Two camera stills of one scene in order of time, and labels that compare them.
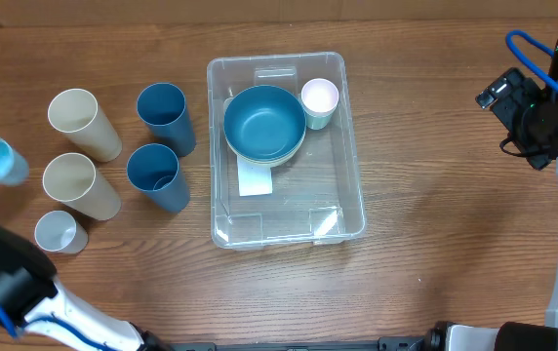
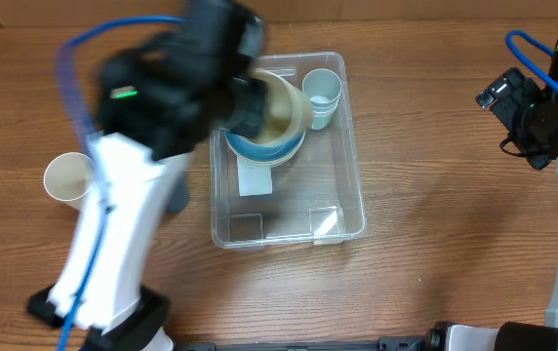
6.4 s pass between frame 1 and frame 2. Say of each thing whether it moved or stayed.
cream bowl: stayed
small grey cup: moved
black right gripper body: stayed
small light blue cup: moved
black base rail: stayed
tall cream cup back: moved
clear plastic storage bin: stayed
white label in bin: stayed
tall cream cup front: stayed
